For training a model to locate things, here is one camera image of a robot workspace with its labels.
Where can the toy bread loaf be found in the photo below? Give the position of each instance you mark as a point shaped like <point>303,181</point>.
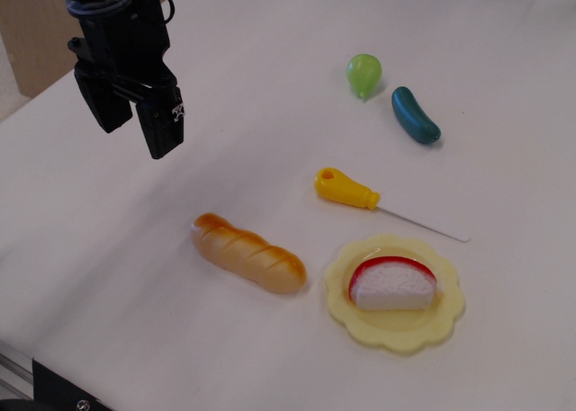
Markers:
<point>248,255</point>

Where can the teal toy cucumber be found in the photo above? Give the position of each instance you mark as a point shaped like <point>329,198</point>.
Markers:
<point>412,118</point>

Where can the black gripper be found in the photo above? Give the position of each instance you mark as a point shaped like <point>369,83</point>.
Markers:
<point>120,58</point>

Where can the black metal table bracket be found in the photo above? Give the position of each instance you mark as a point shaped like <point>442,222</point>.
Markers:
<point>58,393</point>

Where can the pale yellow scalloped plate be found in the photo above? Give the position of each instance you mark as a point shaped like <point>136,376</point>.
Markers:
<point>399,331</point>

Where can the light green toy pear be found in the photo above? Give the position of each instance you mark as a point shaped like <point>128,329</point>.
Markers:
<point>364,73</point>

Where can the red white toy sushi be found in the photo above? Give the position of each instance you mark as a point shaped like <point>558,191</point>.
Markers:
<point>392,283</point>

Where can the yellow handled toy knife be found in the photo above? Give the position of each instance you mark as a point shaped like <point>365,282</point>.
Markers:
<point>334,185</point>

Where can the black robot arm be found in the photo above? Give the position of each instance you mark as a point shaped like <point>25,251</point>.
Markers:
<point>120,69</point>

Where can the aluminium table frame rail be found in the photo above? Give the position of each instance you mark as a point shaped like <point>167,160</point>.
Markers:
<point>16,374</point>

